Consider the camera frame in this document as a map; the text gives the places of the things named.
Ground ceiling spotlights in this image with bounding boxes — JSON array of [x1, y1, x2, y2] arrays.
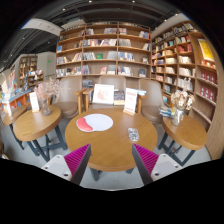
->
[[88, 0, 136, 4]]

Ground transparent computer mouse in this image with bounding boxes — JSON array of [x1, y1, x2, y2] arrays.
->
[[127, 127, 140, 143]]

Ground blue and white book stack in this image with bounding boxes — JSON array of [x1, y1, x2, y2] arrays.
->
[[134, 88, 147, 97]]

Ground small white sign stand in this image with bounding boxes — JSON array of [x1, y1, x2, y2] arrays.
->
[[28, 91, 41, 113]]

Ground small distant wooden bookshelf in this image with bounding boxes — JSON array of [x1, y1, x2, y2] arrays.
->
[[17, 54, 45, 91]]

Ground curved wooden bookshelf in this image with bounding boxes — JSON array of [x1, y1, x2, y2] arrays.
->
[[150, 20, 224, 161]]

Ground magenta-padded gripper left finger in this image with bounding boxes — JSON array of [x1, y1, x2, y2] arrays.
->
[[41, 143, 92, 186]]

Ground white and red table sign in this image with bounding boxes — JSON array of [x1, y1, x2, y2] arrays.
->
[[122, 87, 139, 117]]

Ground white framed picture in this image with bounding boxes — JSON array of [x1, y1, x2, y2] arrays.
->
[[92, 83, 115, 106]]

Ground orange book display table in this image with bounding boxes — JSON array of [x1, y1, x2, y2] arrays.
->
[[0, 71, 34, 116]]

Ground glass vase with dried flowers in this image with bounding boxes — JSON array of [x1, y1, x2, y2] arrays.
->
[[169, 87, 196, 127], [33, 78, 62, 117]]

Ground dark book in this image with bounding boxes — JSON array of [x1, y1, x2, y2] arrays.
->
[[113, 89, 126, 106]]

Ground round wooden side table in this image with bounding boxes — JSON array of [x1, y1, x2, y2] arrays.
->
[[157, 114, 208, 167], [12, 105, 69, 163], [1, 104, 29, 151]]

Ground wide wooden bookshelf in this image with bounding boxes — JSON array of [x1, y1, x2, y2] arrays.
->
[[54, 21, 153, 88]]

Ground stack of colourful books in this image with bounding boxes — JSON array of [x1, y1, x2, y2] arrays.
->
[[158, 105, 175, 119]]

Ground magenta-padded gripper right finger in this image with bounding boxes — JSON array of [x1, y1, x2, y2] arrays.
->
[[131, 143, 184, 186]]

